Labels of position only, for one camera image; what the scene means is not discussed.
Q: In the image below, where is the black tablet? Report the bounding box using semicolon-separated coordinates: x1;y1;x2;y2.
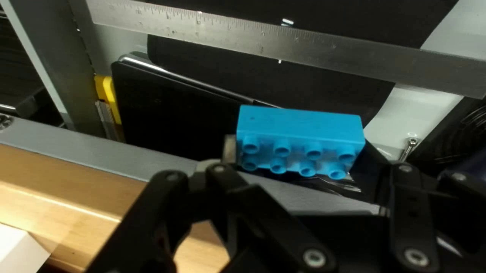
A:
109;51;277;163

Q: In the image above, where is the black flat case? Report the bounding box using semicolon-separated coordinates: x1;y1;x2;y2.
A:
135;0;460;127

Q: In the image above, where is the small white box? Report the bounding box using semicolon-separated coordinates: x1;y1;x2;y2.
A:
0;222;53;273

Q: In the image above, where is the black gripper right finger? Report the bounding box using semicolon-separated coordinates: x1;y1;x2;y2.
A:
352;142;486;273

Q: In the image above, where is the grey metal open drawer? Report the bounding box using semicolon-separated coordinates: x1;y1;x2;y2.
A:
0;0;486;168

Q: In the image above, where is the blue toy building brick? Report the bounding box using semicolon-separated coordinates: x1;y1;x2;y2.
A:
233;102;367;181

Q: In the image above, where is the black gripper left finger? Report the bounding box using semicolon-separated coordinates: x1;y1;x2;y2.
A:
85;133;338;273

